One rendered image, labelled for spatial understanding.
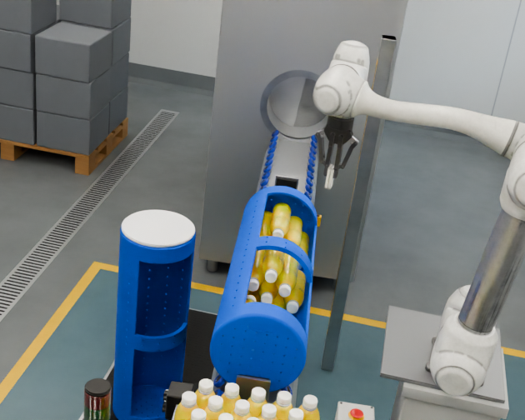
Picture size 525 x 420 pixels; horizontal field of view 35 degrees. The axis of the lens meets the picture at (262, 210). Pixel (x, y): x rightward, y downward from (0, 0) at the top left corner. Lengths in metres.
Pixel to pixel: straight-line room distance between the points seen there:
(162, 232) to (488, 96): 4.68
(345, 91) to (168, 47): 5.55
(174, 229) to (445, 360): 1.24
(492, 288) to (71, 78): 3.93
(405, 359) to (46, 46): 3.71
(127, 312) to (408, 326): 1.09
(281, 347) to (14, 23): 3.78
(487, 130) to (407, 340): 0.82
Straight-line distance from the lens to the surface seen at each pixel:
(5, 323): 4.47
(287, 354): 2.48
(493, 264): 2.30
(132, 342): 3.35
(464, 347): 2.41
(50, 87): 5.82
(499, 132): 2.33
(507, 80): 7.38
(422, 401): 2.69
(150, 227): 3.20
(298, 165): 4.11
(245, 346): 2.48
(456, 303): 2.60
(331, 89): 2.16
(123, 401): 3.56
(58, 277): 4.81
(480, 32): 7.26
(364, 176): 3.74
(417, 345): 2.80
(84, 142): 5.87
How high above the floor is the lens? 2.60
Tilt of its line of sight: 27 degrees down
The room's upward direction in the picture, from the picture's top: 7 degrees clockwise
